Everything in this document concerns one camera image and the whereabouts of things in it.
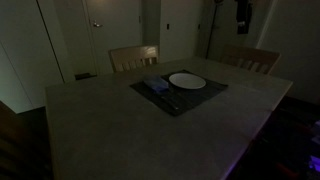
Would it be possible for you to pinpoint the black floor door stop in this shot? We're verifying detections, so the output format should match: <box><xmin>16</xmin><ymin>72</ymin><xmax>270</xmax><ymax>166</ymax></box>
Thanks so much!
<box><xmin>74</xmin><ymin>72</ymin><xmax>98</xmax><ymax>81</ymax></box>

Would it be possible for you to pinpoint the light wooden slatted chair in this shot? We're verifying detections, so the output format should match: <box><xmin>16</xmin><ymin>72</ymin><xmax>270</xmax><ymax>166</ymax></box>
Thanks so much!
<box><xmin>108</xmin><ymin>44</ymin><xmax>160</xmax><ymax>74</ymax></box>
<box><xmin>218</xmin><ymin>44</ymin><xmax>281</xmax><ymax>76</ymax></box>

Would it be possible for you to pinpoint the metal spoon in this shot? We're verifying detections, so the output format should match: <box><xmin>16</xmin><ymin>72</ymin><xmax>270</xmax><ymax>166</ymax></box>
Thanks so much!
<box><xmin>159</xmin><ymin>89</ymin><xmax>181</xmax><ymax>111</ymax></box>

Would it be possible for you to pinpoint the dark woven placemat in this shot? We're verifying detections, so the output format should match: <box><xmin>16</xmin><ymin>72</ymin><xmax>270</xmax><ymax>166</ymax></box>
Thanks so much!
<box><xmin>129</xmin><ymin>69</ymin><xmax>229</xmax><ymax>118</ymax></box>

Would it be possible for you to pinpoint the dark wooden furniture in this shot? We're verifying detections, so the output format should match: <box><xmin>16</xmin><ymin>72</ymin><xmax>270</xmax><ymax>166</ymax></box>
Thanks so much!
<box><xmin>0</xmin><ymin>99</ymin><xmax>54</xmax><ymax>180</ymax></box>

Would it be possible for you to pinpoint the white round plate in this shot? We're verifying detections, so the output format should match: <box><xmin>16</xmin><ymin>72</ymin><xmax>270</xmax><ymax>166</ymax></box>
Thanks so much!
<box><xmin>168</xmin><ymin>72</ymin><xmax>207</xmax><ymax>90</ymax></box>

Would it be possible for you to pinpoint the thin black floor stand pole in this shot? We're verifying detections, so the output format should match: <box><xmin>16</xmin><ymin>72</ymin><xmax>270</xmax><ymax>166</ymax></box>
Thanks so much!
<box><xmin>204</xmin><ymin>0</ymin><xmax>224</xmax><ymax>60</ymax></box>

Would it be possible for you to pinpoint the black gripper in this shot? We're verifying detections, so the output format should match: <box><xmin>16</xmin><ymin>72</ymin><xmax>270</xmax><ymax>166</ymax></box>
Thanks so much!
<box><xmin>234</xmin><ymin>0</ymin><xmax>254</xmax><ymax>35</ymax></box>

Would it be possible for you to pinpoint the blue microfibre cloth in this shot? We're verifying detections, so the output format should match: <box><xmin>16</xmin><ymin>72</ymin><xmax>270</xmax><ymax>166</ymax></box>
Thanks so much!
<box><xmin>143</xmin><ymin>74</ymin><xmax>170</xmax><ymax>93</ymax></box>

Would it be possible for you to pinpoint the white room door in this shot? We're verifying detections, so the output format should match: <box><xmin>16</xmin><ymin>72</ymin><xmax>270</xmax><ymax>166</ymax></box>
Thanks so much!
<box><xmin>82</xmin><ymin>0</ymin><xmax>145</xmax><ymax>77</ymax></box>

